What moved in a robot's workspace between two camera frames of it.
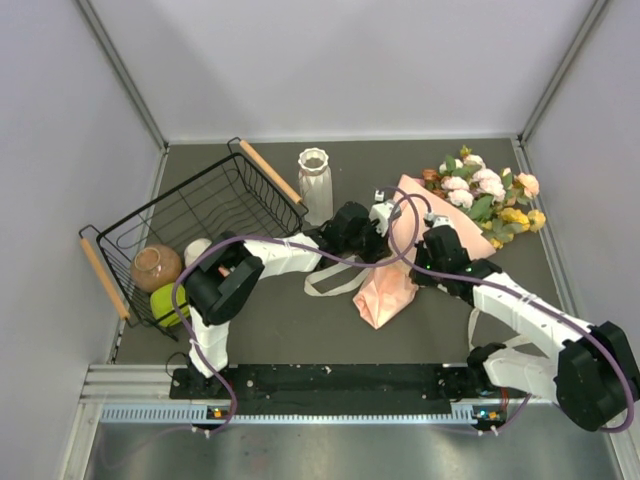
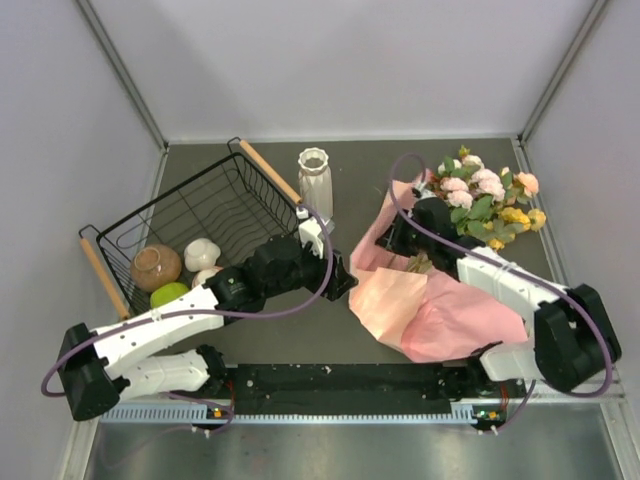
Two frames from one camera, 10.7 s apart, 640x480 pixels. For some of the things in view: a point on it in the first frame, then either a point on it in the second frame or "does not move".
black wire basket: (237, 196) does not move
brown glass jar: (153, 265) does not move
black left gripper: (380, 245) -> (341, 280)
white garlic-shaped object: (194, 249) does not move
